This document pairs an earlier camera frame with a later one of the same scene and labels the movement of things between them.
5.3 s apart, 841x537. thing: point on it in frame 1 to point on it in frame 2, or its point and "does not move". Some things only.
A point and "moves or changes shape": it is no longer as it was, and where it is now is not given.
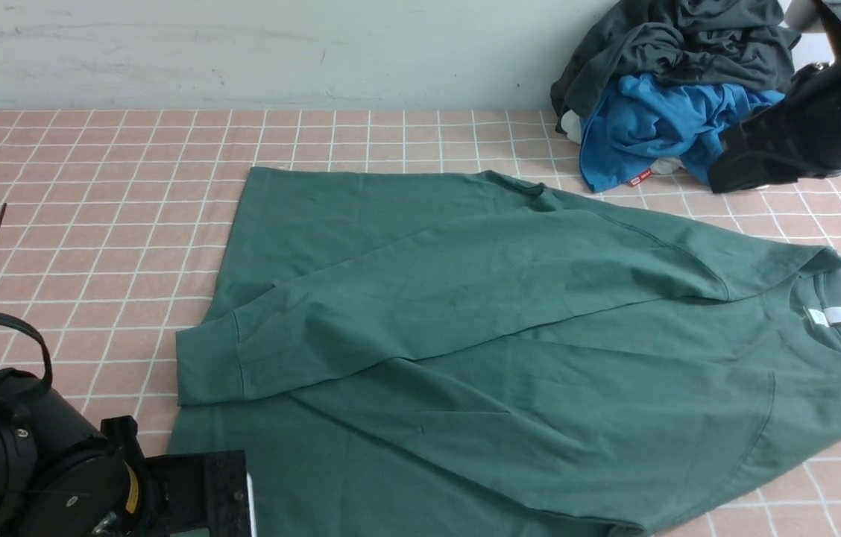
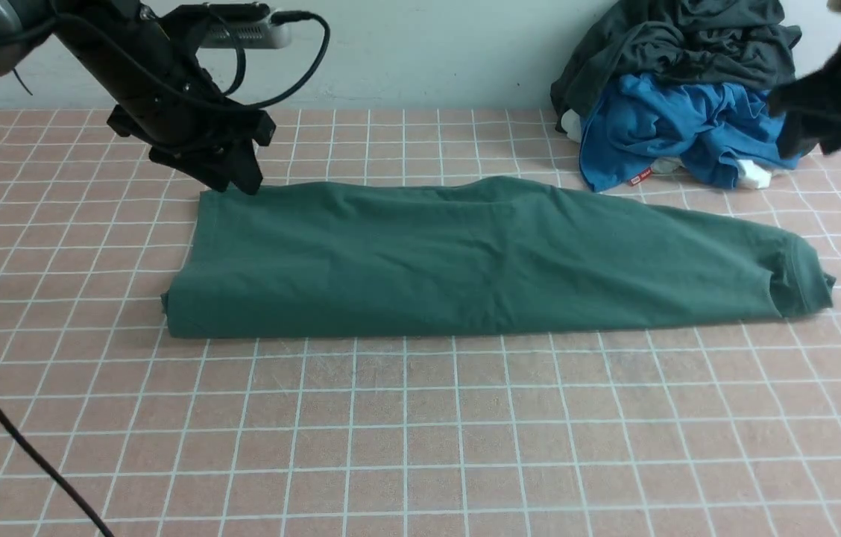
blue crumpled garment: [628, 124] does not move
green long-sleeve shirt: [427, 353] moves or changes shape
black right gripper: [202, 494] to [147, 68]
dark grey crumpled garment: [731, 45] does not move
